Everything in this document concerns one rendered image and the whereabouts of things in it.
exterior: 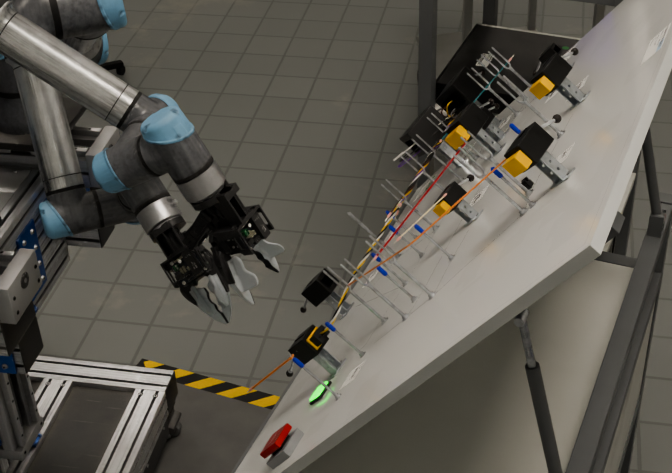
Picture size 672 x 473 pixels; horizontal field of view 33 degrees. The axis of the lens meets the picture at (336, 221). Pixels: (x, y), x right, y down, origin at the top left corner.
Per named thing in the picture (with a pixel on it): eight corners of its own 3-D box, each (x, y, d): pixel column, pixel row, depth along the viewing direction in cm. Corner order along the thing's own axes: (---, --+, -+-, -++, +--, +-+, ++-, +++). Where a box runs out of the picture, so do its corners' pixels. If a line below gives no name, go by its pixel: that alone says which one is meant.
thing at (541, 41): (431, 105, 285) (432, 81, 281) (473, 45, 311) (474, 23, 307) (560, 127, 274) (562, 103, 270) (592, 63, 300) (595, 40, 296)
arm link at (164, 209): (144, 219, 215) (179, 195, 214) (156, 239, 214) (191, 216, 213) (130, 217, 207) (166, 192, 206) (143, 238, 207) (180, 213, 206)
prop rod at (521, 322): (523, 318, 162) (555, 467, 176) (528, 307, 164) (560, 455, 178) (512, 318, 163) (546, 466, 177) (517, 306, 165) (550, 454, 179)
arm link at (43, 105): (-18, -16, 208) (49, 241, 210) (42, -27, 211) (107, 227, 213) (-17, -2, 219) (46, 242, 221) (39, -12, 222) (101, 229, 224)
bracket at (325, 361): (340, 363, 205) (319, 345, 204) (346, 358, 203) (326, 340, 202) (328, 381, 202) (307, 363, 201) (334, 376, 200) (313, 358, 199)
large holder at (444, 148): (500, 120, 257) (454, 77, 256) (454, 176, 253) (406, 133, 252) (490, 125, 264) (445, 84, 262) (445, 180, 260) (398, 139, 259)
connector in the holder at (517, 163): (533, 161, 164) (520, 149, 164) (527, 169, 163) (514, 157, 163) (520, 170, 167) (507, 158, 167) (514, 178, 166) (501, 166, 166)
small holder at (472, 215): (498, 188, 202) (469, 161, 201) (474, 223, 197) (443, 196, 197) (485, 197, 206) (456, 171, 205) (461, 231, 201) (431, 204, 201)
